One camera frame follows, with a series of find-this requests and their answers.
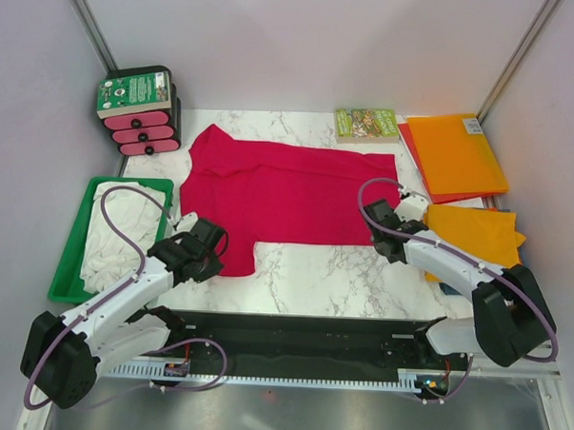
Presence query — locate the magenta pink t-shirt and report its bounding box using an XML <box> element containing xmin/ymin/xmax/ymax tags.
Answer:
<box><xmin>179</xmin><ymin>124</ymin><xmax>400</xmax><ymax>278</ymax></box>

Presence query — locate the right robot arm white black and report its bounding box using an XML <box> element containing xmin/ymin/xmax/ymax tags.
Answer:
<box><xmin>358</xmin><ymin>199</ymin><xmax>560</xmax><ymax>368</ymax></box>

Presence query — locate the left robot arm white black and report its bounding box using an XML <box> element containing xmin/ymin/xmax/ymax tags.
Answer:
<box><xmin>20</xmin><ymin>219</ymin><xmax>228</xmax><ymax>411</ymax></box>

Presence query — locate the blue folded t-shirt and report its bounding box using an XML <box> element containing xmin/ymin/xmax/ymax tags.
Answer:
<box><xmin>438</xmin><ymin>283</ymin><xmax>461</xmax><ymax>296</ymax></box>

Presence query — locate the white crumpled t-shirt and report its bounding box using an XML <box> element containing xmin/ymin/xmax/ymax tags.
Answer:
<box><xmin>80</xmin><ymin>183</ymin><xmax>165</xmax><ymax>294</ymax></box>

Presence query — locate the yellow folded t-shirt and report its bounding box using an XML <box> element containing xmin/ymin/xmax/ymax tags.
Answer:
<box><xmin>424</xmin><ymin>205</ymin><xmax>526</xmax><ymax>267</ymax></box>

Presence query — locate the orange plastic folder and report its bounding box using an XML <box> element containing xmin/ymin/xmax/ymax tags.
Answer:
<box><xmin>406</xmin><ymin>112</ymin><xmax>509</xmax><ymax>198</ymax></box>

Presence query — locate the green illustrated paperback book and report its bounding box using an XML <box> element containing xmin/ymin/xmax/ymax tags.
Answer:
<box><xmin>333</xmin><ymin>108</ymin><xmax>400</xmax><ymax>144</ymax></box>

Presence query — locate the green plastic tray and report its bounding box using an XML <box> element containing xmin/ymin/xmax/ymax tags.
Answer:
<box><xmin>47</xmin><ymin>176</ymin><xmax>174</xmax><ymax>305</ymax></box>

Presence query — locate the black pink drawer unit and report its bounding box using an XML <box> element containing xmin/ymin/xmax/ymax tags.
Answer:
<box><xmin>98</xmin><ymin>65</ymin><xmax>182</xmax><ymax>157</ymax></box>

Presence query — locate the green book on drawers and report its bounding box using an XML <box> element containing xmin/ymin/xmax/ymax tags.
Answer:
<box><xmin>96</xmin><ymin>70</ymin><xmax>172</xmax><ymax>120</ymax></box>

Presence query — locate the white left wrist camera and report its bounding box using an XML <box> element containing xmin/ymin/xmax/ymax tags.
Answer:
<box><xmin>169</xmin><ymin>212</ymin><xmax>198</xmax><ymax>235</ymax></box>

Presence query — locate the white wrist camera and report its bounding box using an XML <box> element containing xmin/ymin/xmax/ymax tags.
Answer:
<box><xmin>169</xmin><ymin>212</ymin><xmax>198</xmax><ymax>235</ymax></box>
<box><xmin>395</xmin><ymin>186</ymin><xmax>429</xmax><ymax>222</ymax></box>

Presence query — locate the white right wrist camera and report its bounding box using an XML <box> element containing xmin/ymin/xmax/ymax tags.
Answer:
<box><xmin>395</xmin><ymin>186</ymin><xmax>429</xmax><ymax>222</ymax></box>

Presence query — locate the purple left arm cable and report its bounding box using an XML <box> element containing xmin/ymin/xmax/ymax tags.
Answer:
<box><xmin>23</xmin><ymin>182</ymin><xmax>180</xmax><ymax>417</ymax></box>

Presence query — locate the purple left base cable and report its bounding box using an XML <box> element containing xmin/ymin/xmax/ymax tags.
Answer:
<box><xmin>145</xmin><ymin>335</ymin><xmax>230</xmax><ymax>397</ymax></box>

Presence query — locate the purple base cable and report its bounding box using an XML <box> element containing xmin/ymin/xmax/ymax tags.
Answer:
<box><xmin>414</xmin><ymin>353</ymin><xmax>475</xmax><ymax>408</ymax></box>
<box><xmin>145</xmin><ymin>335</ymin><xmax>230</xmax><ymax>397</ymax></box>

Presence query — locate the white slotted cable duct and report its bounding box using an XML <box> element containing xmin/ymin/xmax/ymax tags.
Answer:
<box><xmin>103</xmin><ymin>357</ymin><xmax>447</xmax><ymax>393</ymax></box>

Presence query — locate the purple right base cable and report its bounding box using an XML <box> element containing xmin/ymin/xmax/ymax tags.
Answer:
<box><xmin>414</xmin><ymin>353</ymin><xmax>475</xmax><ymax>408</ymax></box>

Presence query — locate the right aluminium corner post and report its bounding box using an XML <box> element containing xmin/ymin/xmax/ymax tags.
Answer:
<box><xmin>476</xmin><ymin>0</ymin><xmax>564</xmax><ymax>125</ymax></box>

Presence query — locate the aluminium corner post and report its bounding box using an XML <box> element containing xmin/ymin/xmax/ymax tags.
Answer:
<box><xmin>476</xmin><ymin>0</ymin><xmax>564</xmax><ymax>125</ymax></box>
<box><xmin>69</xmin><ymin>0</ymin><xmax>117</xmax><ymax>71</ymax></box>

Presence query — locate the left aluminium corner post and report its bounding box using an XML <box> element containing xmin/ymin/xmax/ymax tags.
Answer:
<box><xmin>69</xmin><ymin>0</ymin><xmax>117</xmax><ymax>71</ymax></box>

